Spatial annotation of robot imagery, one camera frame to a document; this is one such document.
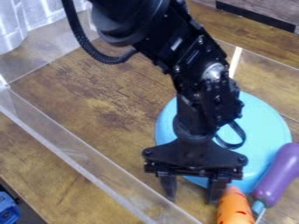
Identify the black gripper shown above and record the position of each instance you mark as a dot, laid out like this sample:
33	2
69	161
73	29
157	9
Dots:
194	159

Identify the orange toy carrot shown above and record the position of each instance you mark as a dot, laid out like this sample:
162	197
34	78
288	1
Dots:
234	209

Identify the purple toy eggplant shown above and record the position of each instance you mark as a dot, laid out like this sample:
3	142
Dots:
281	174

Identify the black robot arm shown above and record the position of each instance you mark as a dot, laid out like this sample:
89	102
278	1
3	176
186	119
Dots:
159	28

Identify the blue round plate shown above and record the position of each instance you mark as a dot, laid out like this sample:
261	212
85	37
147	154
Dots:
267	134

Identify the blue object at corner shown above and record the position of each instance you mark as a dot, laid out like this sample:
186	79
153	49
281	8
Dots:
10	210

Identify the dark baseboard strip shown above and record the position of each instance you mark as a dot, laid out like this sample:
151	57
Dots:
255	16

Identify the white curtain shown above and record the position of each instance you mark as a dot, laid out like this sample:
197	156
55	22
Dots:
23	16

